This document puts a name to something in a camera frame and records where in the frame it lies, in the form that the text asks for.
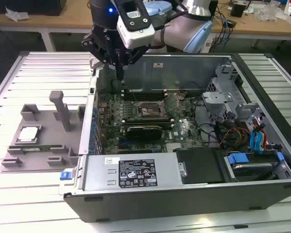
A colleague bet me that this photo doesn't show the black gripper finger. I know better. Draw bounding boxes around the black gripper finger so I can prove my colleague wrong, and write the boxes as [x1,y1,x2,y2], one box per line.
[81,32,120,82]
[119,46,150,82]

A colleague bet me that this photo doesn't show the silver CPU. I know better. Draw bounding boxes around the silver CPU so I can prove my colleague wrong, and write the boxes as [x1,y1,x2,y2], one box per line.
[16,125,44,144]

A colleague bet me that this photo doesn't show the long wooden desk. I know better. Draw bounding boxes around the long wooden desk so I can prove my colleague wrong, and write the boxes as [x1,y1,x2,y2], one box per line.
[0,9,291,53]

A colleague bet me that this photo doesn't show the black graphics card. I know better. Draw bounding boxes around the black graphics card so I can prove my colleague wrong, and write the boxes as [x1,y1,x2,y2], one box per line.
[125,125,163,141]

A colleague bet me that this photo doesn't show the large black box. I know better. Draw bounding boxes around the large black box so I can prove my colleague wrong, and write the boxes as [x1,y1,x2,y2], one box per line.
[0,0,67,17]

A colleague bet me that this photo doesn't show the green motherboard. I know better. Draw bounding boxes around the green motherboard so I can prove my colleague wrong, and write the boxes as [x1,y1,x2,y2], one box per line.
[94,91,208,155]

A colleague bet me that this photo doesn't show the crumpled white plastic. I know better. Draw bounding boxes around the crumpled white plastic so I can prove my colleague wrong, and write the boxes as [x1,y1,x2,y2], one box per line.
[4,6,31,22]

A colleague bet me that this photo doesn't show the grey metal drive cage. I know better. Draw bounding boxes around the grey metal drive cage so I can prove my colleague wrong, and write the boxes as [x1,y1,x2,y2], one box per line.
[200,63,261,122]

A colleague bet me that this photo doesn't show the silver chipset heatsink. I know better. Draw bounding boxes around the silver chipset heatsink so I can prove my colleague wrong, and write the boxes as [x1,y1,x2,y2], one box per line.
[166,142,183,153]

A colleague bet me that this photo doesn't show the grey parts rack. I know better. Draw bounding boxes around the grey parts rack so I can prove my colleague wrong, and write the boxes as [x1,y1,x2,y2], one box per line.
[0,90,88,173]

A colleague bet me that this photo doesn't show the small black container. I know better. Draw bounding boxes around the small black container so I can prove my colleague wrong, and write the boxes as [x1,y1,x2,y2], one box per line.
[230,1,246,18]

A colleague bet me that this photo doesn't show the green RAM stick white label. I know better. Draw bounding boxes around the green RAM stick white label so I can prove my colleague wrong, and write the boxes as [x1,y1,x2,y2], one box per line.
[9,144,64,152]

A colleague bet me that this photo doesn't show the silver power supply unit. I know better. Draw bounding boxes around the silver power supply unit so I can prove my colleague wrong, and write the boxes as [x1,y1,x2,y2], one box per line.
[82,154,185,192]

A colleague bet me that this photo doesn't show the black plastic shroud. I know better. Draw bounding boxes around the black plastic shroud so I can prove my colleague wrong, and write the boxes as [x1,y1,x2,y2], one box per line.
[176,148,227,185]

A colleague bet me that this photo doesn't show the clear plastic wrap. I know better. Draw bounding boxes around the clear plastic wrap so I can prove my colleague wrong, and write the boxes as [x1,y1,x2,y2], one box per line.
[254,4,286,22]

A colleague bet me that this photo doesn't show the black and grey PC case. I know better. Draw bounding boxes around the black and grey PC case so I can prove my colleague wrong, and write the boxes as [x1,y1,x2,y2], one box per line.
[59,51,291,223]

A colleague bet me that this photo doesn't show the hard disk in blue carrier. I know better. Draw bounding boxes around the hard disk in blue carrier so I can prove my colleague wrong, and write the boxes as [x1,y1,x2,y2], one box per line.
[224,151,286,182]

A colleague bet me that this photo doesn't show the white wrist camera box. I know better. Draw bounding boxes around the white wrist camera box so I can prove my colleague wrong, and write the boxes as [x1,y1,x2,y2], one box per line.
[116,0,156,49]

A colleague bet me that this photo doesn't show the red yellow power wires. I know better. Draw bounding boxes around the red yellow power wires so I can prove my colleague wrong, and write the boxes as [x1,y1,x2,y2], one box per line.
[218,127,252,149]

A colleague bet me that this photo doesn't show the blue flat data cable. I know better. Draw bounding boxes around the blue flat data cable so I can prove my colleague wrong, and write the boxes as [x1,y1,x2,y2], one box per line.
[249,122,267,154]

